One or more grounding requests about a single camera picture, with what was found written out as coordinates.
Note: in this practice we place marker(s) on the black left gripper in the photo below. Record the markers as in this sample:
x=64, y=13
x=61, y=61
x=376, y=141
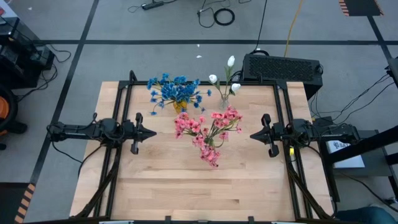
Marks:
x=138, y=133

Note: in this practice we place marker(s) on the yellow glass vase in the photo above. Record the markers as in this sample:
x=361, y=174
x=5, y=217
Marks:
x=179, y=108

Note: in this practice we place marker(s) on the black computer case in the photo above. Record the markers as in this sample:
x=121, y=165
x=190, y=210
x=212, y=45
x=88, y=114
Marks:
x=280, y=70

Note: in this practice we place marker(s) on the black device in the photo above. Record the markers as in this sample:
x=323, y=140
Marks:
x=394, y=70

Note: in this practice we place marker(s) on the white artificial tulip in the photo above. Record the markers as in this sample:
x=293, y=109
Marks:
x=235, y=87
x=230, y=61
x=212, y=78

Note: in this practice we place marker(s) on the clear glass vase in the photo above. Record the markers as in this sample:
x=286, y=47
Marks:
x=224, y=102

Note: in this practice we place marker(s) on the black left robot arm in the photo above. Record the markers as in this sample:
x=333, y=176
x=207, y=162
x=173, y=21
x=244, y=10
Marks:
x=105, y=129

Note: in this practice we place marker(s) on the silver metal bracket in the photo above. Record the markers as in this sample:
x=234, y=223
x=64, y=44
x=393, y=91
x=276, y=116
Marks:
x=116, y=222
x=289, y=222

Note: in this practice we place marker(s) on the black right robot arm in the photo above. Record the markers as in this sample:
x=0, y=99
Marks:
x=301, y=132

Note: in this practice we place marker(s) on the black equipment stack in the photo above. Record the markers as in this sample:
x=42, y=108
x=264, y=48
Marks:
x=18, y=62

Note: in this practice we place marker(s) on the white printed sign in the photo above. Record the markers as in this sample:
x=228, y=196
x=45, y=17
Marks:
x=345, y=158

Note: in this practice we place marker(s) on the orange and black reel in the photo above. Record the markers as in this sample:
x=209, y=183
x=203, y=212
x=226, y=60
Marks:
x=3, y=107

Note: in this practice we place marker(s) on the black power strip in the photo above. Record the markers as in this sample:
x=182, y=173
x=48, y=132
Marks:
x=152, y=5

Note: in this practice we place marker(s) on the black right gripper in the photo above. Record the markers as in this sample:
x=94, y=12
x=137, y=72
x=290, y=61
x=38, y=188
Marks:
x=270, y=135

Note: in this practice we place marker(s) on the black mat with orange stripes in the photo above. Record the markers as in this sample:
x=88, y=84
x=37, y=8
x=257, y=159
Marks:
x=360, y=7
x=9, y=202

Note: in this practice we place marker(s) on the green glass vase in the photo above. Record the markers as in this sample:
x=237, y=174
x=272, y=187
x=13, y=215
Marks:
x=211, y=142

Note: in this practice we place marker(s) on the black metal table frame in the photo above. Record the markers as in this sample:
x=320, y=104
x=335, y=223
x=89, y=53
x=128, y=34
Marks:
x=202, y=83

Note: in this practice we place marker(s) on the black metal stand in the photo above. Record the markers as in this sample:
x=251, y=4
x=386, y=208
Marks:
x=377, y=165

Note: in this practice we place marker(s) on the person's leg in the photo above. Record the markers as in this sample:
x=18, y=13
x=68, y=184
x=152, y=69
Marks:
x=367, y=216

